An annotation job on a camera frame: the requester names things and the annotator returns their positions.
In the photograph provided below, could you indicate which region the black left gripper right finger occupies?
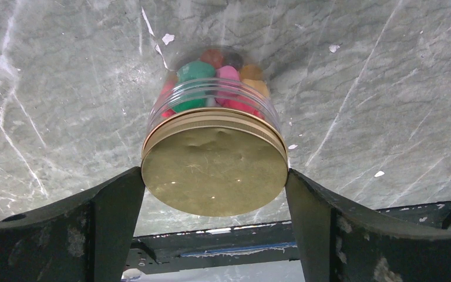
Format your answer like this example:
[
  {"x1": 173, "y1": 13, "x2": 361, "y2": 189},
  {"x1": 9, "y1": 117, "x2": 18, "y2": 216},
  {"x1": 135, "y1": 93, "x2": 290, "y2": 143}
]
[{"x1": 285, "y1": 170, "x2": 451, "y2": 281}]

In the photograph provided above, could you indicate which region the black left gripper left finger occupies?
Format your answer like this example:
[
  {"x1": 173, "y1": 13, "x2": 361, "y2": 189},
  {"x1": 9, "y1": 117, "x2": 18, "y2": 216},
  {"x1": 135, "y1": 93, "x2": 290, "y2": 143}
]
[{"x1": 0, "y1": 167, "x2": 144, "y2": 281}]

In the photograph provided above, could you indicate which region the gold round lid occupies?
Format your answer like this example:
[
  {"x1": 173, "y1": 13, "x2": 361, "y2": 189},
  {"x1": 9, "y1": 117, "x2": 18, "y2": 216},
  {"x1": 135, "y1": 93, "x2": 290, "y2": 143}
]
[{"x1": 141, "y1": 108, "x2": 289, "y2": 217}]

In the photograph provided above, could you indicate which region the clear plastic cup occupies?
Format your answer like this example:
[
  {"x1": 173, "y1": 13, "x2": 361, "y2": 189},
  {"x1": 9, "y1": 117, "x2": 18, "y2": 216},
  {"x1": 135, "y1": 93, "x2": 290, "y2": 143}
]
[{"x1": 146, "y1": 45, "x2": 280, "y2": 132}]

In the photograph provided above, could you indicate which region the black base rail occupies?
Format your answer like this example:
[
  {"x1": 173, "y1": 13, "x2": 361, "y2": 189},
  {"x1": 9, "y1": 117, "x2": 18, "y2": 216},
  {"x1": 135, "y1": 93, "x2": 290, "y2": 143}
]
[{"x1": 125, "y1": 201, "x2": 451, "y2": 274}]

